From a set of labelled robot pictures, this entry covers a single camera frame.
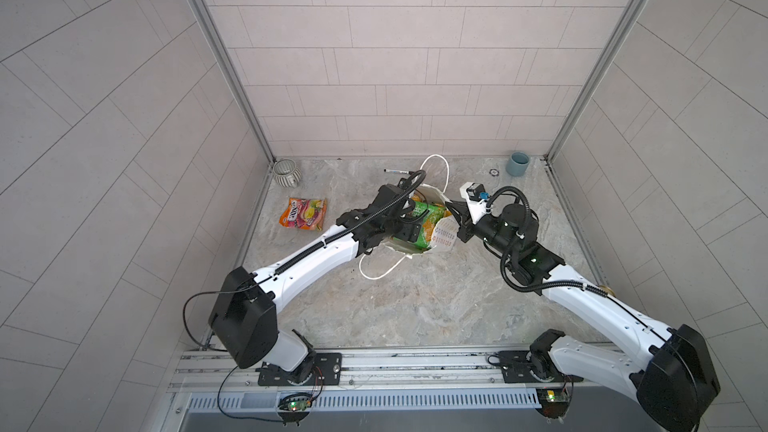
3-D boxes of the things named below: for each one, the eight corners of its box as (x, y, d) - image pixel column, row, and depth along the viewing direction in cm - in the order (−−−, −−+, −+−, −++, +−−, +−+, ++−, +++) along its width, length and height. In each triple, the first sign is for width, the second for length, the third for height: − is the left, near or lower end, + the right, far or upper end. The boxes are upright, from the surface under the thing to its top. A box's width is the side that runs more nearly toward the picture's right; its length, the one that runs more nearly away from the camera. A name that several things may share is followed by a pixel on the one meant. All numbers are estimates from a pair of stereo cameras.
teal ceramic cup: (508, 177, 113) (514, 164, 107) (504, 164, 117) (510, 151, 111) (525, 177, 113) (532, 164, 107) (521, 164, 117) (527, 151, 111)
